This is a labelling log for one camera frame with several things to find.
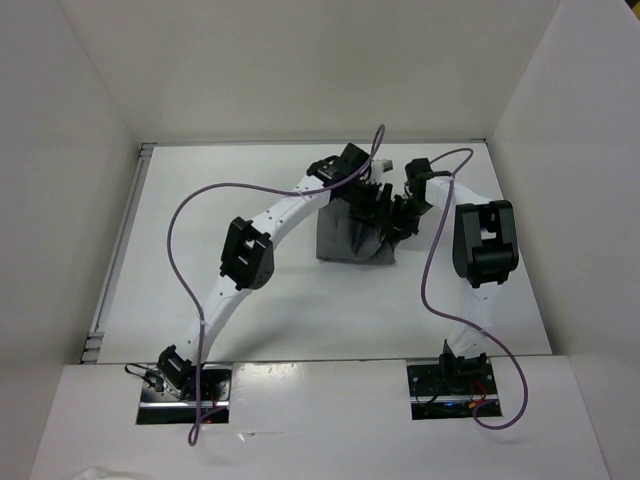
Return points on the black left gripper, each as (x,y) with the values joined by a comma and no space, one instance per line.
(377,211)

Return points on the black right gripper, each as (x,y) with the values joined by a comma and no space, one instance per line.
(403,228)

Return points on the grey pleated skirt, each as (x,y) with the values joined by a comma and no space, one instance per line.
(340,239)

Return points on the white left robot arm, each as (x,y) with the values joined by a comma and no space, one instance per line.
(247,261)

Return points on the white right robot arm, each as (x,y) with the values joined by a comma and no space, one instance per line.
(484,252)

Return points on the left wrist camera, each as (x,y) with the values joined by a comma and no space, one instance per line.
(380,167)

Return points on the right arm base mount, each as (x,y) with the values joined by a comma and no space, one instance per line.
(452,388)

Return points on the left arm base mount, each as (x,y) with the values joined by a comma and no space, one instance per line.
(161,404)

